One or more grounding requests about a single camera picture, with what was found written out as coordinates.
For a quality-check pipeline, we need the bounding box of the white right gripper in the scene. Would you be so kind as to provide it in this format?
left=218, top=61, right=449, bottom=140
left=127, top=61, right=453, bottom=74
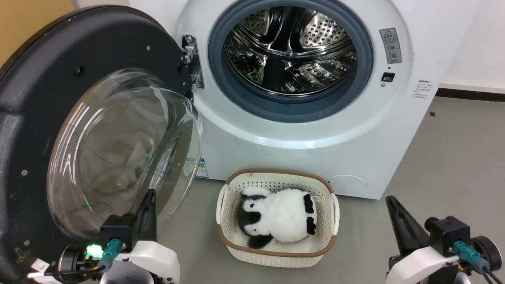
left=385, top=195, right=460, bottom=284

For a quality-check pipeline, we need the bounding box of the black white panda plush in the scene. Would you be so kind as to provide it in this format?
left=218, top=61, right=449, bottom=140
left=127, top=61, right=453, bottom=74
left=237, top=187, right=318, bottom=249

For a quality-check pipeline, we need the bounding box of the teal cable connector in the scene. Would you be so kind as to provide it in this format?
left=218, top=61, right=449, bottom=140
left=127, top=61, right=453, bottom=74
left=453, top=241, right=485, bottom=273
left=97, top=239, right=122, bottom=273

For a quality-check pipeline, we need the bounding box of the black round glass washer door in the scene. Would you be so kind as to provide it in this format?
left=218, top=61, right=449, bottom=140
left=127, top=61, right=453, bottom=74
left=0, top=5, right=203, bottom=282

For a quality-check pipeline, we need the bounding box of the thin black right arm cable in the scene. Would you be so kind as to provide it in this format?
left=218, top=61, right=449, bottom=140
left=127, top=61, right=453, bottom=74
left=482, top=267, right=505, bottom=284

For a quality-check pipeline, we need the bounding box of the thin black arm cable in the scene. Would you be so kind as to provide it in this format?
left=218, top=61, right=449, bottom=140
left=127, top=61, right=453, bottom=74
left=27, top=265, right=106, bottom=277
left=482, top=267, right=505, bottom=284

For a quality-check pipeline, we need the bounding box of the stainless steel washer drum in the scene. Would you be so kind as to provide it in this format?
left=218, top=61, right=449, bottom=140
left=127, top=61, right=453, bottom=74
left=223, top=6, right=358, bottom=96

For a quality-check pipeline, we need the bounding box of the teal left cable connector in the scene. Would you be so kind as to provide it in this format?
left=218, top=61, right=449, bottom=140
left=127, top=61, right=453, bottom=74
left=97, top=239, right=122, bottom=273

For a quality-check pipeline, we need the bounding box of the metal door hinge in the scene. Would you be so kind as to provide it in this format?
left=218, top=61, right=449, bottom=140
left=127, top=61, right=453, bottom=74
left=181, top=35, right=204, bottom=90

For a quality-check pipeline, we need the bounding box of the white plastic laundry basket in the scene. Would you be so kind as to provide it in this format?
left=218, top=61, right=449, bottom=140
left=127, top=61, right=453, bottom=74
left=216, top=168, right=340, bottom=269

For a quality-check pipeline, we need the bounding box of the dark wall baseboard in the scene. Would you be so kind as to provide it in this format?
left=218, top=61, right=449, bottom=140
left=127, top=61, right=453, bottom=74
left=436, top=88, right=505, bottom=103

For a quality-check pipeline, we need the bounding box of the grey warning sticker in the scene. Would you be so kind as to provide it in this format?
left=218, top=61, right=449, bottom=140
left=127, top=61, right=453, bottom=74
left=379, top=28, right=402, bottom=65

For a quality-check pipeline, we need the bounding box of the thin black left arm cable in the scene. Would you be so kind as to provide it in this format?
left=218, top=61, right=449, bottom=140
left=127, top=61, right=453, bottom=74
left=27, top=265, right=106, bottom=277

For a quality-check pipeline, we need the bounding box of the teal right cable connector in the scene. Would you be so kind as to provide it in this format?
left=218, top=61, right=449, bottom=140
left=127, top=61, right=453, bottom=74
left=453, top=241, right=485, bottom=273

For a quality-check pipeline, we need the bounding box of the white front-load washing machine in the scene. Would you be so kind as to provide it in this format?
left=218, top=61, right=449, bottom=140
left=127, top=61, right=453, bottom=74
left=129, top=0, right=483, bottom=200

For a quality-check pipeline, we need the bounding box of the small printed text label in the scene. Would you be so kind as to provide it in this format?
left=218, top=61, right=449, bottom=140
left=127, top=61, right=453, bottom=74
left=413, top=80, right=434, bottom=99

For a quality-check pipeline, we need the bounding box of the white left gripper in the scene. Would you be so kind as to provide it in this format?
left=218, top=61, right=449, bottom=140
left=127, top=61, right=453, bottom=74
left=100, top=189, right=181, bottom=284

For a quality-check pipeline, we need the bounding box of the round white filter cover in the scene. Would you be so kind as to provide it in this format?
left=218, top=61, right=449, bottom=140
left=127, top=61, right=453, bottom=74
left=327, top=175, right=367, bottom=196

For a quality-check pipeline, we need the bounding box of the blue white energy sticker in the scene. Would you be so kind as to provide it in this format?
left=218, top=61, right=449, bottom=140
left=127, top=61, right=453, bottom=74
left=195, top=158, right=209, bottom=179

